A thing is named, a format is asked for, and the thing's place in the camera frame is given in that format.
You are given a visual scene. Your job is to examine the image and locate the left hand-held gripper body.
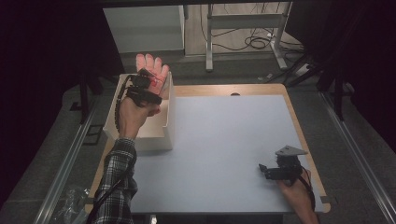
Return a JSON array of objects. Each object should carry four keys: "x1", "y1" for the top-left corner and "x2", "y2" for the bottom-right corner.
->
[{"x1": 124, "y1": 68, "x2": 157, "y2": 108}]

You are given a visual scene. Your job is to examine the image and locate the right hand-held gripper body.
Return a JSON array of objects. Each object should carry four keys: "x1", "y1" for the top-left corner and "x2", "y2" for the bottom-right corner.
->
[{"x1": 270, "y1": 145, "x2": 309, "y2": 188}]

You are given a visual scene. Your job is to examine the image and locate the pink winter glove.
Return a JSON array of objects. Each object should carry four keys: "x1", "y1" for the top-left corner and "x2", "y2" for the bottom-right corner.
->
[{"x1": 135, "y1": 53, "x2": 171, "y2": 98}]

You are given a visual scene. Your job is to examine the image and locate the white cardboard box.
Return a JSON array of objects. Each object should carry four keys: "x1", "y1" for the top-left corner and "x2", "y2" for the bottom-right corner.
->
[{"x1": 102, "y1": 71, "x2": 177, "y2": 153}]

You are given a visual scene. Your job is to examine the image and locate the person's right hand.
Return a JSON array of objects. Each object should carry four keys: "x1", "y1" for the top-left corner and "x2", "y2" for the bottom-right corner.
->
[{"x1": 276, "y1": 167, "x2": 316, "y2": 216}]

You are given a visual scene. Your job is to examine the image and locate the person's left hand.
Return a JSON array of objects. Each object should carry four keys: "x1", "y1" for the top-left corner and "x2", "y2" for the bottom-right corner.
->
[{"x1": 118, "y1": 95, "x2": 162, "y2": 140}]

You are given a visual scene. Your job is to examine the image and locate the pale blue table mat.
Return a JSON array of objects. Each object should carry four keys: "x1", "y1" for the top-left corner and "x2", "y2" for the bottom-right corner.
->
[{"x1": 130, "y1": 94, "x2": 325, "y2": 215}]

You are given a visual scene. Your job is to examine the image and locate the wooden table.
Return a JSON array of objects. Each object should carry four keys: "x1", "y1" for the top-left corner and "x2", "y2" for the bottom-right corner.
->
[{"x1": 84, "y1": 83, "x2": 332, "y2": 216}]

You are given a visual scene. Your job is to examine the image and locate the white cabinet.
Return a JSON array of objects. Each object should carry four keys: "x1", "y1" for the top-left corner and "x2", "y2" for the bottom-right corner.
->
[{"x1": 102, "y1": 4, "x2": 187, "y2": 54}]

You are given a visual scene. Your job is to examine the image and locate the black tripod stand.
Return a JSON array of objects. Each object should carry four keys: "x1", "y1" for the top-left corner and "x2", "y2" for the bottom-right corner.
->
[{"x1": 264, "y1": 51, "x2": 321, "y2": 89}]

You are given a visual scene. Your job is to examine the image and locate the clear plastic bag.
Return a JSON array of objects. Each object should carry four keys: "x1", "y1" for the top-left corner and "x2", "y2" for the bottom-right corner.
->
[{"x1": 49, "y1": 185, "x2": 92, "y2": 224}]

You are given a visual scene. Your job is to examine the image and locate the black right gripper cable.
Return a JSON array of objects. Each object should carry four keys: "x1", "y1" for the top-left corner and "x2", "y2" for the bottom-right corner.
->
[{"x1": 299, "y1": 167, "x2": 318, "y2": 213}]

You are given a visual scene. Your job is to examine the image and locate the black floor bracket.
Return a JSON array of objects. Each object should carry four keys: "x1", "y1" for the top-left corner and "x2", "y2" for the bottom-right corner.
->
[{"x1": 81, "y1": 123, "x2": 106, "y2": 147}]

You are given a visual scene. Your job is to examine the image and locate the aluminium floor rail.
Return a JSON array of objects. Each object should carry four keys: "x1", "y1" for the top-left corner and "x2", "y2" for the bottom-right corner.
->
[
  {"x1": 318, "y1": 91, "x2": 396, "y2": 224},
  {"x1": 32, "y1": 95, "x2": 101, "y2": 224}
]

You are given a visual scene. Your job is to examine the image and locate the black floor cables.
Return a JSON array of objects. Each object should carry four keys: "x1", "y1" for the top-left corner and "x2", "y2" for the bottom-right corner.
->
[{"x1": 199, "y1": 2, "x2": 305, "y2": 53}]

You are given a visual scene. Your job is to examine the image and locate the grey metal desk frame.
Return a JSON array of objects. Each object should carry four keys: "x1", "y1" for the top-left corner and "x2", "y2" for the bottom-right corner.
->
[{"x1": 205, "y1": 1, "x2": 294, "y2": 73}]

